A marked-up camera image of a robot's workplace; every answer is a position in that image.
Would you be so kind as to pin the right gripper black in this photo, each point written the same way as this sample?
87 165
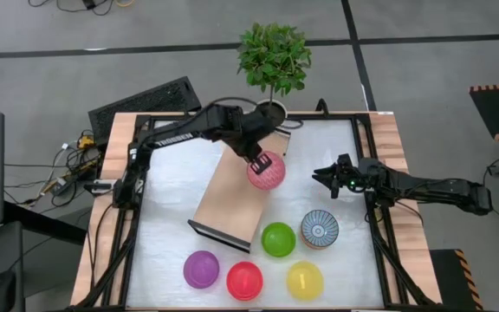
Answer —
353 173

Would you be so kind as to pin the dark grey desk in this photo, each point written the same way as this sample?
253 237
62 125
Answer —
37 221

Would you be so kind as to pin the dark blue patterned ceramic bowl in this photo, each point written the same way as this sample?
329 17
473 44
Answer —
319 229

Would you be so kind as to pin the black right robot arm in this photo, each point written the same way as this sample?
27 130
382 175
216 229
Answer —
449 193

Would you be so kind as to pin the green potted plant white pot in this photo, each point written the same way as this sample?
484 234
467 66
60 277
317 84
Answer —
275 56

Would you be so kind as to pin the purple translucent plastic bowl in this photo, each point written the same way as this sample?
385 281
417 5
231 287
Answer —
201 269

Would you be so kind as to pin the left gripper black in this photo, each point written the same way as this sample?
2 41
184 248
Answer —
254 132

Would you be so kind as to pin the green translucent plastic bowl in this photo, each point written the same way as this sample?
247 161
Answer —
278 239

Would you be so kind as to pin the black metal table frame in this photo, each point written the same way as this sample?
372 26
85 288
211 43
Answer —
340 116

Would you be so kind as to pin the white glossy table sheet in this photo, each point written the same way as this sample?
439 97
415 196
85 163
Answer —
167 203

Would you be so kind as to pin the black computer mouse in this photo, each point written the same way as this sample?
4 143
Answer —
1 291

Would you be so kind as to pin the yellow translucent plastic bowl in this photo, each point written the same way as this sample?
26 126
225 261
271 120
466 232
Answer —
305 281

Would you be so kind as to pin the red zigzag patterned ceramic bowl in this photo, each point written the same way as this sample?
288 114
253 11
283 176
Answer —
273 178

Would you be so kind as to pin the black power adapter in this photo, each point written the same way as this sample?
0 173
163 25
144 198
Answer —
63 185

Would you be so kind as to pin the red translucent plastic bowl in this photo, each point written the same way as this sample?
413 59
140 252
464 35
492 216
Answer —
244 281

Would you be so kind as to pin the wooden tray board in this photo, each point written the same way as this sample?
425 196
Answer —
232 203

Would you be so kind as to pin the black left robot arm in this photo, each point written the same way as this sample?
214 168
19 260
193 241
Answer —
176 135

